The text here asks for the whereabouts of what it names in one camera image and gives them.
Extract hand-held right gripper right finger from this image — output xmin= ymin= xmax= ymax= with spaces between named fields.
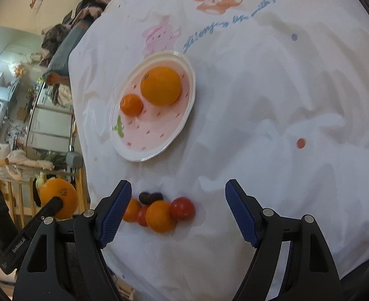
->
xmin=225 ymin=179 xmax=343 ymax=301

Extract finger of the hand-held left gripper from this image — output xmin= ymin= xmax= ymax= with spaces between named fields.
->
xmin=0 ymin=196 xmax=64 ymax=273

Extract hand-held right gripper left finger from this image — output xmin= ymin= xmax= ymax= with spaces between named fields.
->
xmin=13 ymin=179 xmax=132 ymax=301

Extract small red cherry tomato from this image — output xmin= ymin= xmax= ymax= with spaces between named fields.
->
xmin=137 ymin=206 xmax=150 ymax=227

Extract medium orange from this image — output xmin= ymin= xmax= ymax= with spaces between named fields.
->
xmin=39 ymin=178 xmax=78 ymax=220

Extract pink strawberry-shaped plate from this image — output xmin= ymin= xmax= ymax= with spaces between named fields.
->
xmin=109 ymin=51 xmax=196 ymax=163

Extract wooden railing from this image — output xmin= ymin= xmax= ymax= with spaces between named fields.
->
xmin=0 ymin=163 xmax=89 ymax=226

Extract yellow-green cloth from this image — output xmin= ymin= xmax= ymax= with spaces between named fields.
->
xmin=33 ymin=174 xmax=46 ymax=195

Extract grey box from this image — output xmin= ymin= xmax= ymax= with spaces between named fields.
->
xmin=66 ymin=152 xmax=83 ymax=169

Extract metal pot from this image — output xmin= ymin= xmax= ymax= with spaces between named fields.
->
xmin=14 ymin=132 xmax=29 ymax=148

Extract kitchen cabinet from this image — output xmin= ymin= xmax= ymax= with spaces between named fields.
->
xmin=26 ymin=82 xmax=75 ymax=160

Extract small tangerine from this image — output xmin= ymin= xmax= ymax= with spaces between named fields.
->
xmin=120 ymin=94 xmax=143 ymax=116

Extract white printed blanket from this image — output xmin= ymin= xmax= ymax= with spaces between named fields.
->
xmin=68 ymin=0 xmax=369 ymax=301

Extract floral cloth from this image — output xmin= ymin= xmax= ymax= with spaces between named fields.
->
xmin=53 ymin=82 xmax=74 ymax=106

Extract large orange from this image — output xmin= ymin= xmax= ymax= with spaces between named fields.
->
xmin=140 ymin=66 xmax=182 ymax=106

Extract orange plastic bag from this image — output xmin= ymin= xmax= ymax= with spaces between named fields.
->
xmin=10 ymin=61 xmax=26 ymax=77

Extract grey-blue cushion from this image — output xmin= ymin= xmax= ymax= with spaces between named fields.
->
xmin=43 ymin=25 xmax=92 ymax=85

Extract pile of clothes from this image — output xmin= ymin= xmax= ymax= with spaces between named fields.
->
xmin=40 ymin=0 xmax=116 ymax=69

